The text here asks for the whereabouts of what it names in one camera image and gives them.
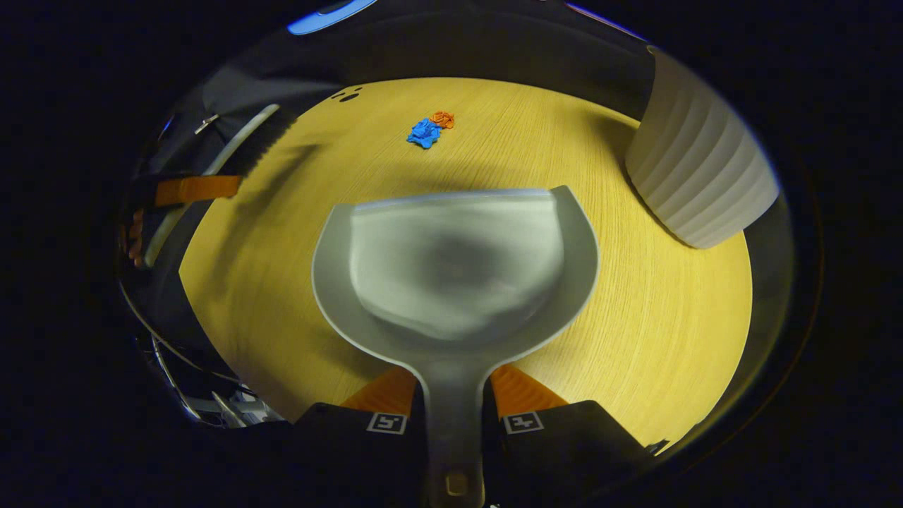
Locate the white ribbed garbage bin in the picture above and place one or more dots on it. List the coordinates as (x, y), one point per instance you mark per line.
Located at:
(698, 162)

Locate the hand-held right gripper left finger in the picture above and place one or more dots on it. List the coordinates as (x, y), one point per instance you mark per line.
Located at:
(338, 451)

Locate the small white broom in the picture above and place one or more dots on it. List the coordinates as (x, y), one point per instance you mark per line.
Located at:
(233, 141)

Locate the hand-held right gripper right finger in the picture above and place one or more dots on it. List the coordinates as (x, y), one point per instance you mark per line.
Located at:
(557, 451)

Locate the silver metal clip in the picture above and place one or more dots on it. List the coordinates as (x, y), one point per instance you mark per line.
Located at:
(206, 124)

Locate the blue paper scrap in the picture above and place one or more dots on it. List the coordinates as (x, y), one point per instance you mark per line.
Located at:
(424, 133)

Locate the wooden desktop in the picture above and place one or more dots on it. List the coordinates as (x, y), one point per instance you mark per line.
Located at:
(635, 317)

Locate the orange paper scrap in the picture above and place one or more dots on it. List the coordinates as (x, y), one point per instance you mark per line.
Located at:
(444, 119)

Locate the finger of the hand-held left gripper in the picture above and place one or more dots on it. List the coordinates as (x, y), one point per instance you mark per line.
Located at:
(135, 240)
(197, 190)

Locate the white dustpan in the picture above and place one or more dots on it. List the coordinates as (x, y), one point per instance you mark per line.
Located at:
(451, 268)

